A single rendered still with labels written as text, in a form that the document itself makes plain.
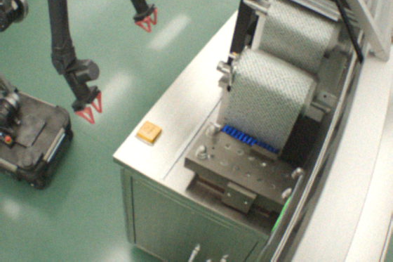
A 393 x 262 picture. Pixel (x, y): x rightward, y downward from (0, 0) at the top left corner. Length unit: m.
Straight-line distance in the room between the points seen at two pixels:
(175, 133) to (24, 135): 1.15
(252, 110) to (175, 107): 0.40
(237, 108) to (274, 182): 0.28
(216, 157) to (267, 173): 0.18
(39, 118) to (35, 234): 0.72
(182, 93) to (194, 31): 1.80
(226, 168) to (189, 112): 0.38
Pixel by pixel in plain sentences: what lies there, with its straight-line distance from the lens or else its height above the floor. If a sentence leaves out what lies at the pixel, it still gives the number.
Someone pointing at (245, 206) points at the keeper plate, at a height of 0.95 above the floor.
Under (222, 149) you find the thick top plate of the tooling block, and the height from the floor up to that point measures 1.03.
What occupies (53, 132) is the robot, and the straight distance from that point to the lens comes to 2.47.
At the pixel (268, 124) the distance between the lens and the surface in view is 1.40.
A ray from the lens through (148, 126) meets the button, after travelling 1.58.
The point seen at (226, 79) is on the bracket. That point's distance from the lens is 1.48.
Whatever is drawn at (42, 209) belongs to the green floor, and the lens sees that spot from 2.48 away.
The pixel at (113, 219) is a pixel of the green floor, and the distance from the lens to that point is 2.40.
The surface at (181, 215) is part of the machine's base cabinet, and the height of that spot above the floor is 0.73.
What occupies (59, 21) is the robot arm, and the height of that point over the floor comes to 1.42.
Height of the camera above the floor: 2.16
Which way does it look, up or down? 49 degrees down
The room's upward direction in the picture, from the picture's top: 10 degrees clockwise
